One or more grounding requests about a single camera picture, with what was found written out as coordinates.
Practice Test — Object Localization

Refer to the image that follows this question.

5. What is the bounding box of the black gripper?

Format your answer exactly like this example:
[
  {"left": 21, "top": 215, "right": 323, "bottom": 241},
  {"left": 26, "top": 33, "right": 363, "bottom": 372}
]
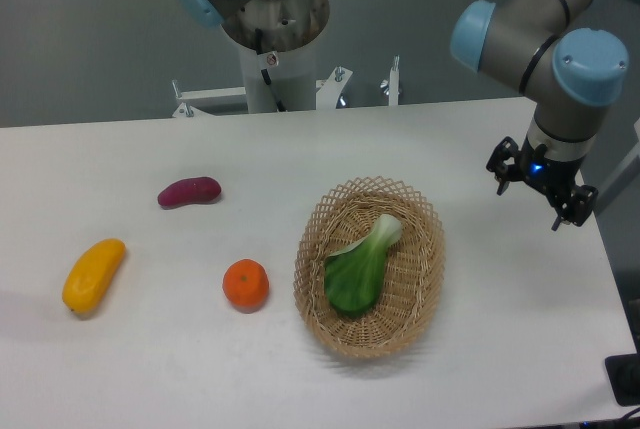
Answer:
[{"left": 486, "top": 137, "right": 599, "bottom": 231}]

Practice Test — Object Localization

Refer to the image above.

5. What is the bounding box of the green bok choy vegetable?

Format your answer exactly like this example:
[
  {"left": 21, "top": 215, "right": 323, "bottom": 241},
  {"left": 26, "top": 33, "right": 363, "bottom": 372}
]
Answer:
[{"left": 324, "top": 214, "right": 402, "bottom": 318}]

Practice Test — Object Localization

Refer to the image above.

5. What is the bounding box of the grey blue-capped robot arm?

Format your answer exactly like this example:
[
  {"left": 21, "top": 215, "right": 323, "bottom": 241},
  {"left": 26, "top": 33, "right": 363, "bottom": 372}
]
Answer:
[{"left": 178, "top": 0, "right": 629, "bottom": 226}]

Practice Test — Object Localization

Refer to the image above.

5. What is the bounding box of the woven wicker basket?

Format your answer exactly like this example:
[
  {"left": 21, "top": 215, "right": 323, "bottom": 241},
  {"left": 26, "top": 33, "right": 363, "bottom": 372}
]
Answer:
[{"left": 293, "top": 176, "right": 446, "bottom": 359}]

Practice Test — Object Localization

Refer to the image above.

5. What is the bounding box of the black device at table edge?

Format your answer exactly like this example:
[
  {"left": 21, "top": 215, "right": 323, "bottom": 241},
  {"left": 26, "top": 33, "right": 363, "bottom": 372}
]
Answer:
[{"left": 604, "top": 353, "right": 639, "bottom": 407}]

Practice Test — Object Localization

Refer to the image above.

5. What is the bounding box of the orange tangerine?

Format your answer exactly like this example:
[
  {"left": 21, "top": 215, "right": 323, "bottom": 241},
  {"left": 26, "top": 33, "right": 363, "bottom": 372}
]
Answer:
[{"left": 222, "top": 259, "right": 270, "bottom": 313}]

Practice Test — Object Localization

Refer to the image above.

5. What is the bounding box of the purple sweet potato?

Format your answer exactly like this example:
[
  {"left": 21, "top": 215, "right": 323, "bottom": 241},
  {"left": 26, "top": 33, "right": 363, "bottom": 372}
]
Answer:
[{"left": 157, "top": 177, "right": 222, "bottom": 208}]

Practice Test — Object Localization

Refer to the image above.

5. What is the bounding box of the yellow mango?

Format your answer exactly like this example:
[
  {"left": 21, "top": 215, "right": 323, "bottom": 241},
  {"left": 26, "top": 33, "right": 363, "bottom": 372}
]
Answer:
[{"left": 61, "top": 238, "right": 127, "bottom": 320}]

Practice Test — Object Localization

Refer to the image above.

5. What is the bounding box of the white metal mounting frame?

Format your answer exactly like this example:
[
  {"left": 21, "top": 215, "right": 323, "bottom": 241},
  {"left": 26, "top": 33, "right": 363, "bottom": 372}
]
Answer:
[{"left": 172, "top": 55, "right": 403, "bottom": 118}]

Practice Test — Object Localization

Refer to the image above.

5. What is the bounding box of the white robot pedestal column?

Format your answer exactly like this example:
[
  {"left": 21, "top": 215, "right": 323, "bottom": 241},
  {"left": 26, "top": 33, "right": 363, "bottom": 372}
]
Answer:
[{"left": 219, "top": 0, "right": 331, "bottom": 114}]

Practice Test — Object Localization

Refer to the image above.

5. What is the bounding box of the black cable on pedestal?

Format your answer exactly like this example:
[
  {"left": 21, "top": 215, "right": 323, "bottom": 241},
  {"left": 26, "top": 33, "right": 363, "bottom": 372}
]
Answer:
[{"left": 254, "top": 28, "right": 289, "bottom": 113}]

